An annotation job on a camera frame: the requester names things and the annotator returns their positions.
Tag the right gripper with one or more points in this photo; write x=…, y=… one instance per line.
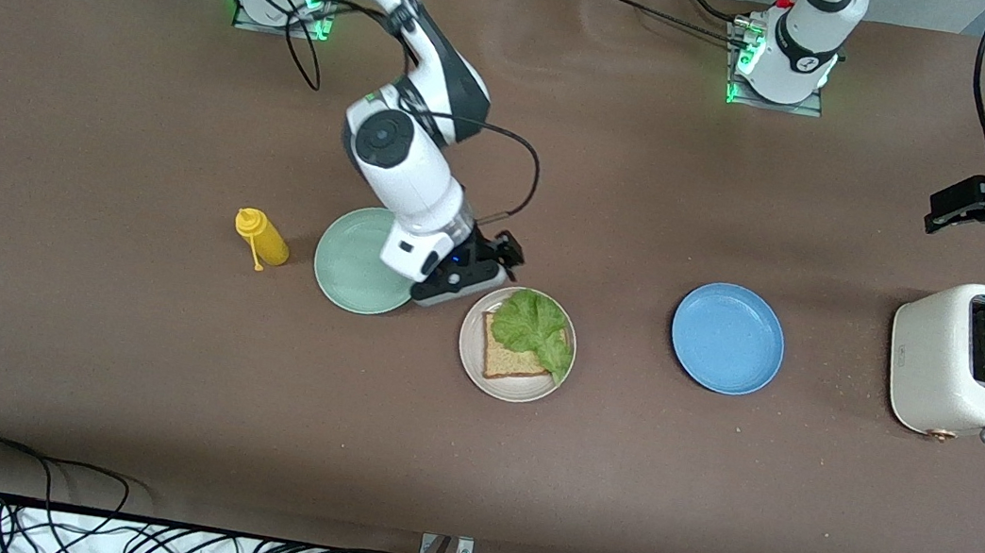
x=486, y=250

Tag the green lettuce leaf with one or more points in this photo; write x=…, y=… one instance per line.
x=529, y=324

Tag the brown bread slice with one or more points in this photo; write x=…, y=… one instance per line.
x=505, y=362

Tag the yellow mustard squeeze bottle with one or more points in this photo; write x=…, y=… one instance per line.
x=269, y=242

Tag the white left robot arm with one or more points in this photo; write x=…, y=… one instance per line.
x=804, y=42

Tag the beige plate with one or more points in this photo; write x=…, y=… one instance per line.
x=515, y=392

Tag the mint green plate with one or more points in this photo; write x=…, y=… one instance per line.
x=351, y=267

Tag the blue plate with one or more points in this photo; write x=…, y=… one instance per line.
x=727, y=338

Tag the cream white toaster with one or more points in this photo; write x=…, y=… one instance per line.
x=928, y=362

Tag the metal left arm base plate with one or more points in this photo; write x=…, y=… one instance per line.
x=800, y=110

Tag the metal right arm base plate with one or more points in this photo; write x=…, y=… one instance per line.
x=245, y=22

